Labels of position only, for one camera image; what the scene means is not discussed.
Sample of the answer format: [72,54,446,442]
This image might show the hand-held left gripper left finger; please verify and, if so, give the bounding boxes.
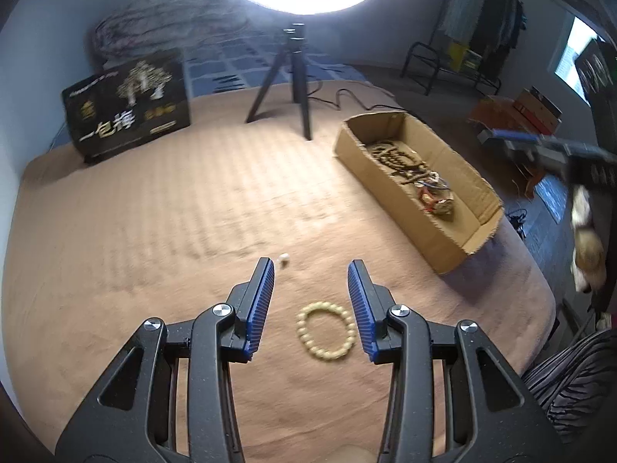
[55,257,275,463]

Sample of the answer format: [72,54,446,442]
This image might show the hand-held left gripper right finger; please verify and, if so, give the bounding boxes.
[347,259,565,463]

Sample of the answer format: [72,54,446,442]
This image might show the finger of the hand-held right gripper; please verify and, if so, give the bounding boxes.
[501,141,574,174]
[479,128,543,146]

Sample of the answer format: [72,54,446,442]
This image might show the cream bead bracelet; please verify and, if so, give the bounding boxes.
[295,301,357,362]

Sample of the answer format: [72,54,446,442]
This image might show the cardboard box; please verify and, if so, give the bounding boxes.
[335,112,504,275]

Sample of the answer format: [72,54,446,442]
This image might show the red string green pendant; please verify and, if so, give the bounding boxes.
[415,181,456,213]

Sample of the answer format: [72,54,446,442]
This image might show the brown wooden bead necklace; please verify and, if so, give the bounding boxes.
[364,141,432,186]

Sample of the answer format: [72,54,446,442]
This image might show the person's right hand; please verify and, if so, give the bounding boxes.
[570,187,607,294]

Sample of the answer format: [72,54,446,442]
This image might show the orange cloth covered furniture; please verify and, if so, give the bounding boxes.
[470,96,565,198]

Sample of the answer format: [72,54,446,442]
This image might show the brown cardboard carton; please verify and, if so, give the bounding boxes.
[513,87,562,131]

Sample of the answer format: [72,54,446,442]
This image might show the yellow box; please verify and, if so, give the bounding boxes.
[446,43,480,71]

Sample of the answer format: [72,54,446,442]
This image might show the bright window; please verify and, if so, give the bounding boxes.
[554,17,598,92]

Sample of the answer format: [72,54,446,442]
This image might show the dark hanging clothes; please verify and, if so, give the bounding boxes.
[470,0,524,66]

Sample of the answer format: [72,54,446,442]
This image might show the black clothes rack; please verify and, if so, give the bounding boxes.
[401,0,507,97]

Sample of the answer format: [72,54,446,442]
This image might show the pale striped hanging cloth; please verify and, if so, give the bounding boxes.
[446,0,483,42]

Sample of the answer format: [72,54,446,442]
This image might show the striped clothing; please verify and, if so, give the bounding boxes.
[523,330,617,444]

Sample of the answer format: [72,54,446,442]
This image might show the black printed box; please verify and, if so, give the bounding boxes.
[62,48,192,165]

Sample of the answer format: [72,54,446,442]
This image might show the black tripod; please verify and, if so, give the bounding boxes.
[245,22,321,142]

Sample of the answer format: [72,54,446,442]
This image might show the blue patterned bed sheet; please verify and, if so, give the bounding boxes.
[180,34,372,102]

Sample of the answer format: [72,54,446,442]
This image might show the tangle of floor cables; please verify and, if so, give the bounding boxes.
[506,207,528,239]

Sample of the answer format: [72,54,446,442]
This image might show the black ring light cable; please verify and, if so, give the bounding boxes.
[308,84,410,114]

